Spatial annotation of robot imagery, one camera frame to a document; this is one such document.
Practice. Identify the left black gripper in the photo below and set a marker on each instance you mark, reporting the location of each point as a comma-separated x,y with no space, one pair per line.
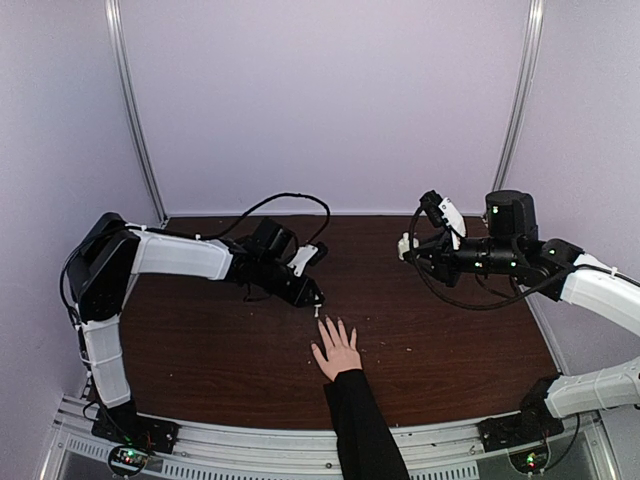
298,296

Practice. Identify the aluminium corner post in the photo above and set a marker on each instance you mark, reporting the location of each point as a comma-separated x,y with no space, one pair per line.
529,58
115,28

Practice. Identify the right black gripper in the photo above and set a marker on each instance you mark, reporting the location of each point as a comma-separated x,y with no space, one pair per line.
441,253

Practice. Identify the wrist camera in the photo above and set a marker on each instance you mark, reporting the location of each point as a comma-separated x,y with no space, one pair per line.
443,213
307,255

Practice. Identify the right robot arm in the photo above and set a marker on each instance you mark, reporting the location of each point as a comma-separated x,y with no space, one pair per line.
560,271

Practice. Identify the right aluminium corner post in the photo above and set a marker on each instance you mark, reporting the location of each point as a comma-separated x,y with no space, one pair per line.
529,58

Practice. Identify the left aluminium corner post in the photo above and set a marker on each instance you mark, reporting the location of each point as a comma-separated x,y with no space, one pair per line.
115,28

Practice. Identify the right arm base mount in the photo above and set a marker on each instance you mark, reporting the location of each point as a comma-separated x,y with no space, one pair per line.
525,438

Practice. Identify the black sleeved forearm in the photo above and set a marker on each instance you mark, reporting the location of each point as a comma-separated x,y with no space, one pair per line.
366,448

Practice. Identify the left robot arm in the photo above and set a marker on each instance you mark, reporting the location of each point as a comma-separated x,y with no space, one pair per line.
95,281

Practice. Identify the white nail polish bottle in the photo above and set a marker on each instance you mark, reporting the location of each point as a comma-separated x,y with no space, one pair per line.
405,243

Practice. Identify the person's hand on table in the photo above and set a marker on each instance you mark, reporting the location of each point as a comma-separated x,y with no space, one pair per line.
339,351

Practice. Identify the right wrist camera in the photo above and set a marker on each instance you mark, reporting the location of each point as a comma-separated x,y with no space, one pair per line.
443,213

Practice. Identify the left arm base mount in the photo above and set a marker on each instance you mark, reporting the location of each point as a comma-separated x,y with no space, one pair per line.
136,440

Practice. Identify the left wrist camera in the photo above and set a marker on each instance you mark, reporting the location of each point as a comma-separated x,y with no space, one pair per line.
307,255

